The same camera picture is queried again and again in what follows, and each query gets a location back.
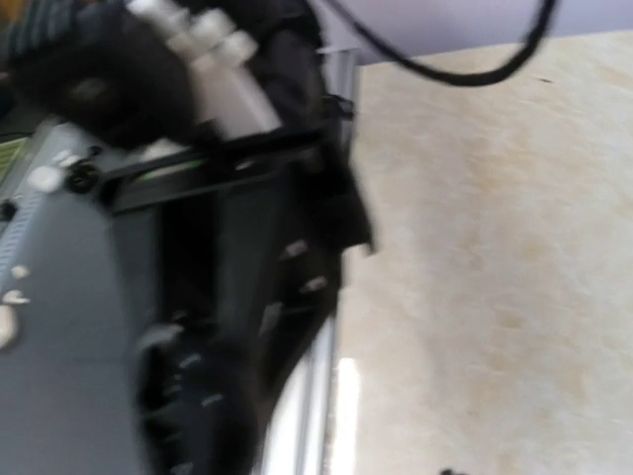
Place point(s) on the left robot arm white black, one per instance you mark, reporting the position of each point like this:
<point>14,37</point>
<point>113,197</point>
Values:
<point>232,249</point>

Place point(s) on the black round case on tray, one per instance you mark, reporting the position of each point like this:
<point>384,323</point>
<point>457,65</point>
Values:
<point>82,177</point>

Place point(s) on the white earbud case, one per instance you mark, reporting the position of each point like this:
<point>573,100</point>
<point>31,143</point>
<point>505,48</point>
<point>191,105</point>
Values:
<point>46,179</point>

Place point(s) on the grey tray surface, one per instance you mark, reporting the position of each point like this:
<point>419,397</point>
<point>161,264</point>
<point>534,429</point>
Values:
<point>67,379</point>

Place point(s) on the front aluminium rail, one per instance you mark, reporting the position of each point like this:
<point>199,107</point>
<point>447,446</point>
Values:
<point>297,436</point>

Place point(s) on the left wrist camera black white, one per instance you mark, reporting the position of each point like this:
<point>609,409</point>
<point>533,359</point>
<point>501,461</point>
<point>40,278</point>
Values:
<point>133,73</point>

